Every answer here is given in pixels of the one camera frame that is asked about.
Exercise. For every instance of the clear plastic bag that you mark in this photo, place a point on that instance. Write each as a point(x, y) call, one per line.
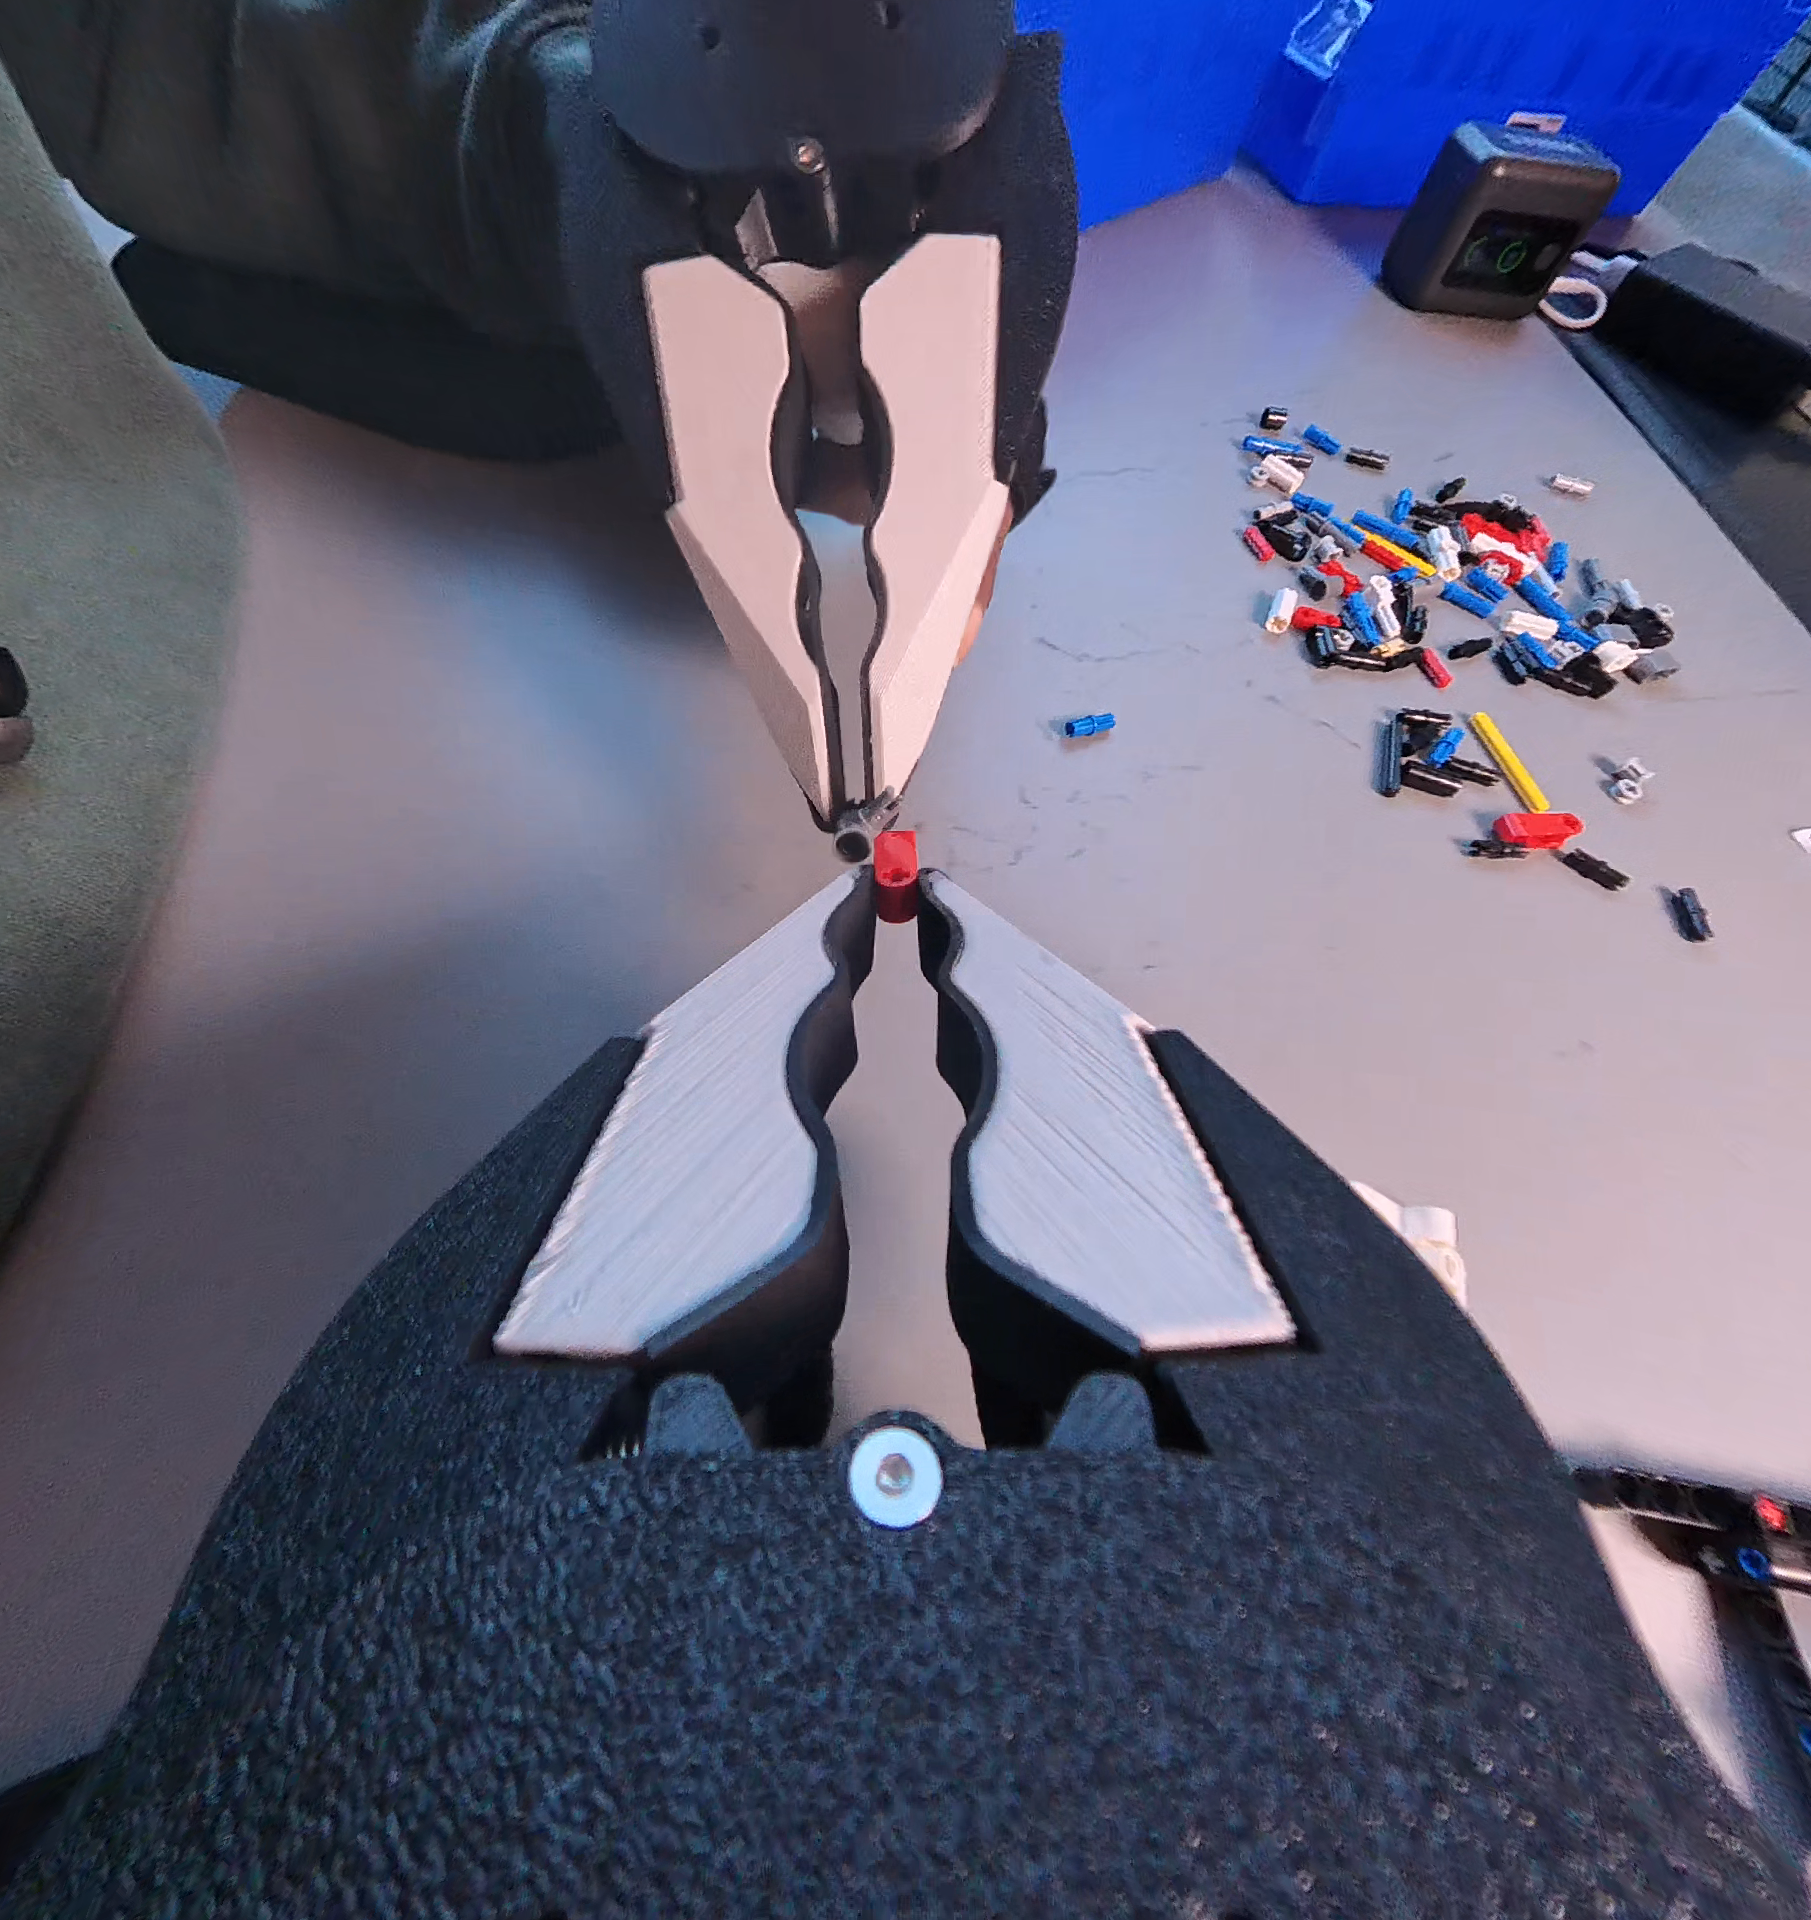
point(1325, 30)

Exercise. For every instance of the black cube camera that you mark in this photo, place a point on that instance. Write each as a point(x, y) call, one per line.
point(1476, 194)

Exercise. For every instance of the pile of small brick pieces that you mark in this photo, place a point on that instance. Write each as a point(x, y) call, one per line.
point(1535, 830)

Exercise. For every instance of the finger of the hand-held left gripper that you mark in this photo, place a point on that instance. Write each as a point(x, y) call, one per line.
point(944, 450)
point(725, 450)

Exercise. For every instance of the black power adapter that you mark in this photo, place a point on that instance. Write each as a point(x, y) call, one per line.
point(1715, 330)

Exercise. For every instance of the grey brick pin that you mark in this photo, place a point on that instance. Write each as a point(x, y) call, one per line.
point(852, 843)

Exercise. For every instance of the black brick pin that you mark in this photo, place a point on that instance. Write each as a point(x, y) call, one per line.
point(878, 811)

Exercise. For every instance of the person's green sweater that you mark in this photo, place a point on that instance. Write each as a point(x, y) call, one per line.
point(66, 751)

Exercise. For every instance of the grey desk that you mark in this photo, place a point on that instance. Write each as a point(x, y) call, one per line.
point(1745, 194)
point(1296, 1126)

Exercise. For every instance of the red brick connector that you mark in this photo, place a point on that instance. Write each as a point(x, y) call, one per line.
point(895, 886)

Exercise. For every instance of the white brick panel piece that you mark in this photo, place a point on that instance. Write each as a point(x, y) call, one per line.
point(1430, 1231)

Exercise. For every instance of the person's left forearm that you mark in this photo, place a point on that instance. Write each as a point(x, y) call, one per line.
point(319, 152)

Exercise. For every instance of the white toy brick truck model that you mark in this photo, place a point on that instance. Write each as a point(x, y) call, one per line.
point(1669, 1492)

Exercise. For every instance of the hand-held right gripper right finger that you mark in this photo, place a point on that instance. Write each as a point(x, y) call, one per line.
point(1115, 1187)

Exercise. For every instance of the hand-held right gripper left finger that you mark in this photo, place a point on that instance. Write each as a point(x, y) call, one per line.
point(681, 1187)

